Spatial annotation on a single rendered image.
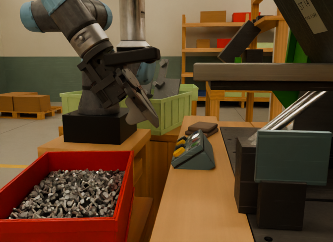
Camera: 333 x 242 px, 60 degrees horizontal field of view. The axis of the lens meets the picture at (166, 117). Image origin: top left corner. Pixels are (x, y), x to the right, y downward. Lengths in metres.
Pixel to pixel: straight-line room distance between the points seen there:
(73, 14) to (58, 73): 7.97
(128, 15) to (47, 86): 7.85
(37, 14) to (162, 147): 0.85
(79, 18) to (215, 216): 0.46
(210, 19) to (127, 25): 6.31
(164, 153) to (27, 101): 5.07
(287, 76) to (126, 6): 0.74
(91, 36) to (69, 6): 0.07
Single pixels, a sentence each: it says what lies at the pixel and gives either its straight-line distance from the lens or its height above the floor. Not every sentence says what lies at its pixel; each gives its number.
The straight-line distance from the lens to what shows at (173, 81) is 1.61.
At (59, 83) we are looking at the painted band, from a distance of 8.61.
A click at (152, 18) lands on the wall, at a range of 7.87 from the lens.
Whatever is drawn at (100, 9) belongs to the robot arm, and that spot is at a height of 1.25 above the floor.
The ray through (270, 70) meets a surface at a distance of 0.33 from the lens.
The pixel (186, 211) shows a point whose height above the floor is 0.90.
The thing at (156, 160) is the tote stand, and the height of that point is 0.65.
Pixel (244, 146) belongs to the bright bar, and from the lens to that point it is 0.45.
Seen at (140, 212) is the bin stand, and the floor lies 0.80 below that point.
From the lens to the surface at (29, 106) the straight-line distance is 6.26.
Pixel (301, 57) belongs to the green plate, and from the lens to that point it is 0.58.
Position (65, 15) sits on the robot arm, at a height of 1.22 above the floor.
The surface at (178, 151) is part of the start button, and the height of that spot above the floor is 0.94.
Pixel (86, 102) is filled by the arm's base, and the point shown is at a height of 0.99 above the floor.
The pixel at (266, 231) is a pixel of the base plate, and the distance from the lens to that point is 0.45.
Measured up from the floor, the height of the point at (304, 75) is 1.12.
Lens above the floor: 1.13
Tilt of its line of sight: 11 degrees down
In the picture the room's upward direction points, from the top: straight up
